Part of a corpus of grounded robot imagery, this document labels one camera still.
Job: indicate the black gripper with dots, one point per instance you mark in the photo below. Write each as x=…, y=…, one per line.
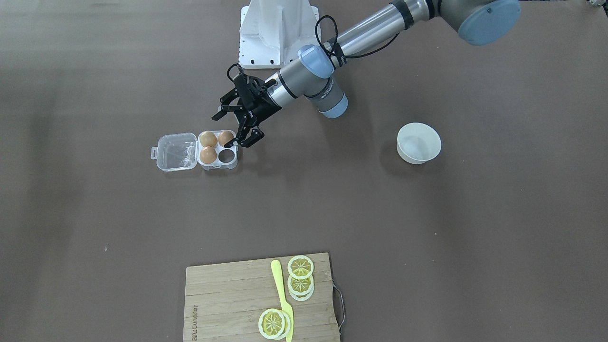
x=262, y=109

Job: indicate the brown egg carried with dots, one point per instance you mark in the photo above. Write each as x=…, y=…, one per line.
x=225, y=137

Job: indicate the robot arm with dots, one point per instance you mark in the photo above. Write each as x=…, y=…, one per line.
x=310, y=74

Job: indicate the brown egg far row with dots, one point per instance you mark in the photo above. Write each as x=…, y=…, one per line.
x=208, y=139

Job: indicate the brown egg near lid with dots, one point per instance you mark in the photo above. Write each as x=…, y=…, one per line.
x=208, y=155

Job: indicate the clear plastic egg box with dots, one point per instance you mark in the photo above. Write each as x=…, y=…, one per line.
x=179, y=152

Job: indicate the lemon slice upper pair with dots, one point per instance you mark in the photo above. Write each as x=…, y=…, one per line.
x=300, y=267

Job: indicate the lemon slice pair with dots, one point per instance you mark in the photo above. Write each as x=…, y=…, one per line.
x=300, y=267
x=300, y=289

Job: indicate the white bowl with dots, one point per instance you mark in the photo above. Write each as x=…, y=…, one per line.
x=418, y=143

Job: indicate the lemon slice lower pair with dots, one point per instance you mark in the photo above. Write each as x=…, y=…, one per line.
x=300, y=289

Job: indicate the wooden cutting board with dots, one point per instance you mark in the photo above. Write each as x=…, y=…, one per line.
x=224, y=301

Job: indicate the yellow plastic knife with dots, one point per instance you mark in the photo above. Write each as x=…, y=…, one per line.
x=277, y=274

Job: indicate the lemon slice single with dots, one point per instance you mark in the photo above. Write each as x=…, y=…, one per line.
x=274, y=324

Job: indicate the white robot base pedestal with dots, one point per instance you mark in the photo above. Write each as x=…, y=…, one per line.
x=272, y=31

